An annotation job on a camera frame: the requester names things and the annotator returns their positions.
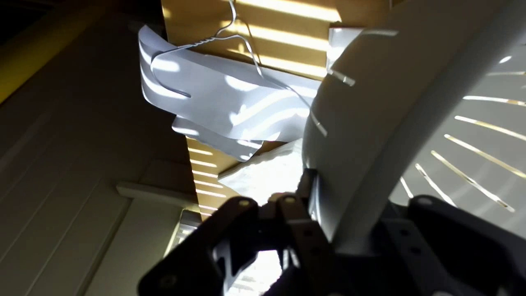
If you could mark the white slotted bowl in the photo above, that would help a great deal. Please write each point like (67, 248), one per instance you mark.
(394, 110)

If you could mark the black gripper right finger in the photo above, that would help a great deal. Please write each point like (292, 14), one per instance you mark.
(437, 248)

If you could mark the crumpled white paper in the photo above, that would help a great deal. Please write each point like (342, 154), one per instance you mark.
(263, 175)

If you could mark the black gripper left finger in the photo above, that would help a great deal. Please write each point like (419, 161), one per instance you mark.
(181, 264)

